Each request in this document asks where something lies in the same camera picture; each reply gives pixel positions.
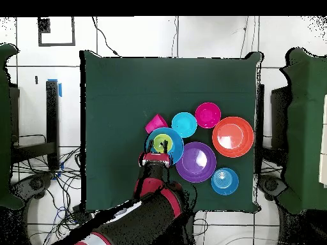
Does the grey round floor base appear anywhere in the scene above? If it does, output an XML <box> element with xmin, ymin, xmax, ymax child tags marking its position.
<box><xmin>11</xmin><ymin>173</ymin><xmax>54</xmax><ymax>202</ymax></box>
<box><xmin>257</xmin><ymin>174</ymin><xmax>288</xmax><ymax>201</ymax></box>

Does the purple bowl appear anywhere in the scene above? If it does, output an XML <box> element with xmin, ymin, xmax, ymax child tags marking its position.
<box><xmin>175</xmin><ymin>141</ymin><xmax>218</xmax><ymax>184</ymax></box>

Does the large blue bowl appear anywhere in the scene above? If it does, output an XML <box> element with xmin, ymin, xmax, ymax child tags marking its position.
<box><xmin>144</xmin><ymin>126</ymin><xmax>185</xmax><ymax>166</ymax></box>

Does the black metal frame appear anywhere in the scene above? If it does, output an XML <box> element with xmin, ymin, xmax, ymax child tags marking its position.
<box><xmin>254</xmin><ymin>83</ymin><xmax>266</xmax><ymax>175</ymax></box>
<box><xmin>10</xmin><ymin>80</ymin><xmax>61</xmax><ymax>171</ymax></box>

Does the orange bowl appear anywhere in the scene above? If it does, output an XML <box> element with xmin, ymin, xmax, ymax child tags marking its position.
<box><xmin>211</xmin><ymin>116</ymin><xmax>255</xmax><ymax>158</ymax></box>

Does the pink cup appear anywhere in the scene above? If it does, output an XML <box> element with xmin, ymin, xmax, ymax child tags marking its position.
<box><xmin>144</xmin><ymin>113</ymin><xmax>169</xmax><ymax>135</ymax></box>

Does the small cyan bowl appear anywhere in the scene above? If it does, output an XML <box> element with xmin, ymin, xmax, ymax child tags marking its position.
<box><xmin>171</xmin><ymin>111</ymin><xmax>198</xmax><ymax>139</ymax></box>

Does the black equipment box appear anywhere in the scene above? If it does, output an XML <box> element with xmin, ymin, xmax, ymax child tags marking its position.
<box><xmin>8</xmin><ymin>85</ymin><xmax>20</xmax><ymax>144</ymax></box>
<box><xmin>270</xmin><ymin>85</ymin><xmax>292</xmax><ymax>151</ymax></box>

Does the yellow cup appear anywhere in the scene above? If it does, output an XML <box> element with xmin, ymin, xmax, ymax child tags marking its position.
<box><xmin>152</xmin><ymin>133</ymin><xmax>174</xmax><ymax>154</ymax></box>

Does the tangle of floor cables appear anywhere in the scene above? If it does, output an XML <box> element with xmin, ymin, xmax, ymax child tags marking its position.
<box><xmin>11</xmin><ymin>146</ymin><xmax>89</xmax><ymax>245</ymax></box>

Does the translucent blue bowl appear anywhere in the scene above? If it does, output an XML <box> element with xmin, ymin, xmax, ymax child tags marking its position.
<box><xmin>211</xmin><ymin>167</ymin><xmax>240</xmax><ymax>197</ymax></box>

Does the white sheet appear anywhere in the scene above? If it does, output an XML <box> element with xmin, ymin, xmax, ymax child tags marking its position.
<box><xmin>318</xmin><ymin>94</ymin><xmax>327</xmax><ymax>189</ymax></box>

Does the black floor cable with plug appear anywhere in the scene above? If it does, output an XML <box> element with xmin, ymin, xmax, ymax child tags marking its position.
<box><xmin>91</xmin><ymin>16</ymin><xmax>121</xmax><ymax>57</ymax></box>

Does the green-covered side table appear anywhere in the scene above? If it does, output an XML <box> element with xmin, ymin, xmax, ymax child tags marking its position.
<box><xmin>277</xmin><ymin>47</ymin><xmax>327</xmax><ymax>215</ymax></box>
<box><xmin>0</xmin><ymin>43</ymin><xmax>25</xmax><ymax>210</ymax></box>

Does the thin black floor cable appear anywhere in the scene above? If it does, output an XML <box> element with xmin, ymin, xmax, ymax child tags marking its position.
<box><xmin>239</xmin><ymin>16</ymin><xmax>250</xmax><ymax>59</ymax></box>
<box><xmin>170</xmin><ymin>16</ymin><xmax>179</xmax><ymax>57</ymax></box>

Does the dark grey floor box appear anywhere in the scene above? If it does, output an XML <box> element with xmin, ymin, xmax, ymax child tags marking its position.
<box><xmin>72</xmin><ymin>204</ymin><xmax>94</xmax><ymax>225</ymax></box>

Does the blue tape strip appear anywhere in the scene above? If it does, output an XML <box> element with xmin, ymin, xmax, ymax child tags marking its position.
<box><xmin>47</xmin><ymin>78</ymin><xmax>63</xmax><ymax>98</ymax></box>

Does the pink bowl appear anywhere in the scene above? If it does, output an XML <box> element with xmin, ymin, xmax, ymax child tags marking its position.
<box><xmin>194</xmin><ymin>101</ymin><xmax>222</xmax><ymax>130</ymax></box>

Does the dark green table cloth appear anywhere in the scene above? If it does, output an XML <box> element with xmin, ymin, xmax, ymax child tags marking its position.
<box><xmin>80</xmin><ymin>50</ymin><xmax>264</xmax><ymax>213</ymax></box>

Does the black square floor frame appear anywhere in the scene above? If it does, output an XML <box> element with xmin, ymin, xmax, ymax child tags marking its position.
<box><xmin>37</xmin><ymin>16</ymin><xmax>77</xmax><ymax>47</ymax></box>

